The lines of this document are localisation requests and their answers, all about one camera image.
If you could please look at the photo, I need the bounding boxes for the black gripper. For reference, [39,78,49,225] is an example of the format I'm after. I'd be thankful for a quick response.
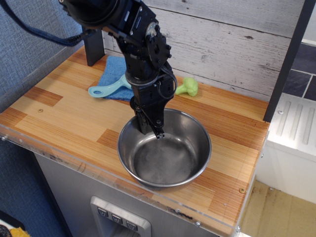
[130,75,177,140]

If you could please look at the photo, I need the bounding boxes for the stainless steel pot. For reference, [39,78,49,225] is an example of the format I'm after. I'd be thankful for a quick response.
[118,109,212,189]

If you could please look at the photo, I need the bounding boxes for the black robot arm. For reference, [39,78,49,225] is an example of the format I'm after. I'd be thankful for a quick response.
[60,0,177,139]

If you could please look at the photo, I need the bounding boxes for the blue folded cloth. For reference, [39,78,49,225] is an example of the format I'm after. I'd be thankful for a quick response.
[97,56,134,102]

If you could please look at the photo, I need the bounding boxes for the light blue dish brush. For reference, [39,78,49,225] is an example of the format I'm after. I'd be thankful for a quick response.
[88,75,131,98]

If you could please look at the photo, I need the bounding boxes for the green toy broccoli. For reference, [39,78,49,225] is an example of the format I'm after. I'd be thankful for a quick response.
[175,77,198,96]

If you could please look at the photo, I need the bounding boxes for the grey toy fridge cabinet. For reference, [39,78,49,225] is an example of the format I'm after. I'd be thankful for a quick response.
[36,155,238,237]

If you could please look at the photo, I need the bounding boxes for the silver dispenser button panel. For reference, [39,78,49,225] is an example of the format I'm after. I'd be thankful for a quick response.
[90,196,152,237]

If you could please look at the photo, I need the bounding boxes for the white toy sink unit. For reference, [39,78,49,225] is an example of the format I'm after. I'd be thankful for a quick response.
[256,93,316,203]

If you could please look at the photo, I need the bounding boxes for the clear acrylic edge guard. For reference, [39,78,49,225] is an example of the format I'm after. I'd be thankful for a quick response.
[0,118,269,237]

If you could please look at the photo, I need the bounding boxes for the yellow object bottom left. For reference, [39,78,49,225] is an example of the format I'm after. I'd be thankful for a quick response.
[9,228,30,237]

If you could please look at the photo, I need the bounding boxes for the dark left shelf post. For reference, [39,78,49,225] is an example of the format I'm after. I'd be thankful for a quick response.
[84,30,105,66]

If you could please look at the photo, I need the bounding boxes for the dark shelf post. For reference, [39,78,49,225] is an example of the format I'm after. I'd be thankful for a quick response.
[84,30,105,66]
[263,0,316,122]

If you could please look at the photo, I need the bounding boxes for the black braided cable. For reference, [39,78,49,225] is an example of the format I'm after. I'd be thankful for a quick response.
[0,2,97,46]

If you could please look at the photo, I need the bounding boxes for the dark right shelf post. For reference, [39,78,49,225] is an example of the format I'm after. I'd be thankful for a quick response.
[263,0,316,122]

